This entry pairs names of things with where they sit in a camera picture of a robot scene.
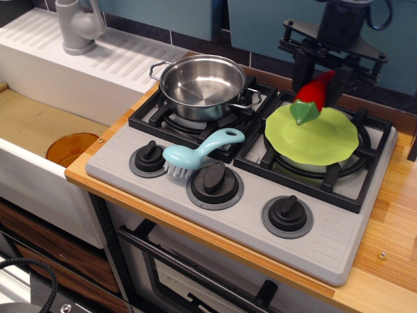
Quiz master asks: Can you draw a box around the black middle stove knob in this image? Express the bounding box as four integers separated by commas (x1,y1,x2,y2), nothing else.
186,161,244,211

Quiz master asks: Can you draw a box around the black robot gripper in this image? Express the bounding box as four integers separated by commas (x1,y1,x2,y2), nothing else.
279,1,388,107

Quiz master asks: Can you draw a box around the grey toy stove top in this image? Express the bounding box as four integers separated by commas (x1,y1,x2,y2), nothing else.
85,75,399,287

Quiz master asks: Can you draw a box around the grey toy faucet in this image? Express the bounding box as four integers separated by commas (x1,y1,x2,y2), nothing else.
55,0,106,55

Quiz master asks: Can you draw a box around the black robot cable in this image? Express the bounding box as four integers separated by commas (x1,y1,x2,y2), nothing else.
366,0,394,31

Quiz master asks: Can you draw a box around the black right burner grate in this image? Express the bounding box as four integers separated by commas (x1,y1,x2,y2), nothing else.
234,91,397,213

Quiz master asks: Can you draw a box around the black burner grate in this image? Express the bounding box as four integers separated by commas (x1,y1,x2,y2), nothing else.
234,91,397,213
128,76,278,158

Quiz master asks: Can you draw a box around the red toy chili pepper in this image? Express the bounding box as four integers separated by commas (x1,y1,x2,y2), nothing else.
290,70,335,125

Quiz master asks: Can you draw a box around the black oven door handle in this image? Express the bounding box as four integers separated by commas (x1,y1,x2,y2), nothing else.
117,226,278,312

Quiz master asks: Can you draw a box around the light green plate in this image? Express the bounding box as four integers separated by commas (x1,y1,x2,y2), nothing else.
265,105,359,166

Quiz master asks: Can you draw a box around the orange sink drain plug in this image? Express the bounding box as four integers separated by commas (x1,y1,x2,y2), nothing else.
46,132,98,168

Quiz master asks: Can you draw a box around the light blue dish brush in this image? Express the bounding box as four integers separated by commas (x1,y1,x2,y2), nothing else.
162,128,246,179

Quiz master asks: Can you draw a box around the black braided cable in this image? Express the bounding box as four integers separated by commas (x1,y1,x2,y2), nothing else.
0,257,59,313

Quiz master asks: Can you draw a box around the stainless steel pot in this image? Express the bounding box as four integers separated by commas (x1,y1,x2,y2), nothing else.
149,55,263,122

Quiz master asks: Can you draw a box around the black left burner grate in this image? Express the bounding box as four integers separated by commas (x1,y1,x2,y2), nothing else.
128,76,278,158

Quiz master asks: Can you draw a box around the black right stove knob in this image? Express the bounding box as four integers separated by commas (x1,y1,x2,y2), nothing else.
261,195,313,239

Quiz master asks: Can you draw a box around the black left stove knob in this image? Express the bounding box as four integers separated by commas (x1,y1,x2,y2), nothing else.
129,140,167,179

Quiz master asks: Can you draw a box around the black stove knob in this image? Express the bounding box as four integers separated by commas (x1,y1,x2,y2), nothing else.
261,195,313,239
186,161,244,211
129,140,167,179

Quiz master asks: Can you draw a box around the wooden drawer front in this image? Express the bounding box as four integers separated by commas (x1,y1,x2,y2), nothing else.
1,199,129,312

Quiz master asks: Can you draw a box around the white toy sink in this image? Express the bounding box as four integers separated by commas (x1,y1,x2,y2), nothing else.
1,8,186,248

